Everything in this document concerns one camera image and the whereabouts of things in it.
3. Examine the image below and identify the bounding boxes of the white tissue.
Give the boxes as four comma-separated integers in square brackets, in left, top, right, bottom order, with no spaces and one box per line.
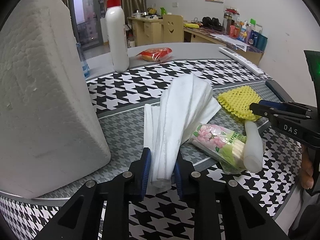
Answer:
[144,74,221,194]

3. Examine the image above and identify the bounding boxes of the white foam strip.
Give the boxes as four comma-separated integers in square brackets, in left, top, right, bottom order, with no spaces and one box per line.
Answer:
[243,120,264,173]

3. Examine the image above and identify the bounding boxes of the wooden smiley chair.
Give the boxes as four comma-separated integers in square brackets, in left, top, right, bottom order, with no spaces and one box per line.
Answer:
[162,14,184,43]

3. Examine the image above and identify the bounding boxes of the black headphones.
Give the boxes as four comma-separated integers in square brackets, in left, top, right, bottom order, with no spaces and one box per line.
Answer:
[202,17,222,31]

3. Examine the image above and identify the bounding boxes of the floral tissue packet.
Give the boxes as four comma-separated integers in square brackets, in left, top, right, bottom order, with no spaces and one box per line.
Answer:
[189,124,246,174]

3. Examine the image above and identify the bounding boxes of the wooden desk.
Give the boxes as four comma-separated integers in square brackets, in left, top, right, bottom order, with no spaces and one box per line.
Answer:
[128,17,264,65]

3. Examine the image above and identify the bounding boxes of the blue spray bottle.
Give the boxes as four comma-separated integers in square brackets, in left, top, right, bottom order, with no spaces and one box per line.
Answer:
[76,43,90,78]

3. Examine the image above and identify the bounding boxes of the red snack packet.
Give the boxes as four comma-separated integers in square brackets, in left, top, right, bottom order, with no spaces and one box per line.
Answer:
[136,47,172,63]

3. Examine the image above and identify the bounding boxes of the glass balcony door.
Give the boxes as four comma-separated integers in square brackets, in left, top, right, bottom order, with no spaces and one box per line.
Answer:
[69,0,105,50]

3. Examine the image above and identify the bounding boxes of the yellow foam net sleeve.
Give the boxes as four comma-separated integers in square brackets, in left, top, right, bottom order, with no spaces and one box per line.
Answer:
[217,86,262,122]

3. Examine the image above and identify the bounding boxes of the white remote control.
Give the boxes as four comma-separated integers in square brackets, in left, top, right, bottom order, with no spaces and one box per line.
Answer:
[219,47,264,76]

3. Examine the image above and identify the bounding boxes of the person right hand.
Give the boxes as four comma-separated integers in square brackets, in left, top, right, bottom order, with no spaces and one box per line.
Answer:
[300,145,314,190]

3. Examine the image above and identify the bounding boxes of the white papers on desk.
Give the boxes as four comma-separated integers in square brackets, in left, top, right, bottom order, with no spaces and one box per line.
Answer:
[210,34,248,52]

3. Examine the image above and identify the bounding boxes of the white styrofoam box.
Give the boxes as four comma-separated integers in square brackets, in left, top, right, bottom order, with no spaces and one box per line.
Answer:
[1,0,111,199]

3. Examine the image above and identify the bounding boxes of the black smartphone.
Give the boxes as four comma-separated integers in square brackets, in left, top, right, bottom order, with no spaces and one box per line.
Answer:
[265,80,293,102]

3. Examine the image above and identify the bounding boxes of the white lotion pump bottle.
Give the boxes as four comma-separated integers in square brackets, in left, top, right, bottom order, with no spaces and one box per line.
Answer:
[105,0,130,73]

